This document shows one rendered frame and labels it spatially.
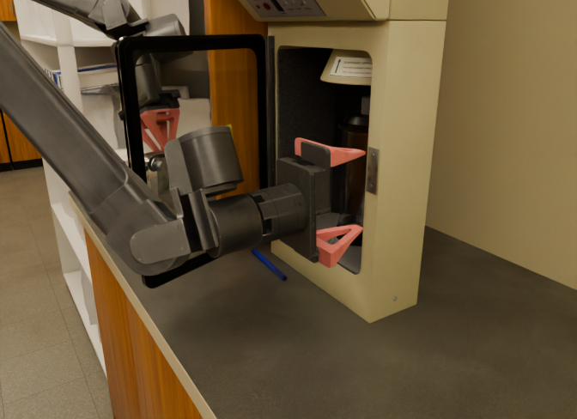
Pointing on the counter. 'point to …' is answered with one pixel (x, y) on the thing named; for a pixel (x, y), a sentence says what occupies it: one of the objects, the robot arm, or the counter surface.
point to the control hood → (337, 3)
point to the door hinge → (270, 109)
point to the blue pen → (269, 264)
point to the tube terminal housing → (407, 16)
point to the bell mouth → (349, 68)
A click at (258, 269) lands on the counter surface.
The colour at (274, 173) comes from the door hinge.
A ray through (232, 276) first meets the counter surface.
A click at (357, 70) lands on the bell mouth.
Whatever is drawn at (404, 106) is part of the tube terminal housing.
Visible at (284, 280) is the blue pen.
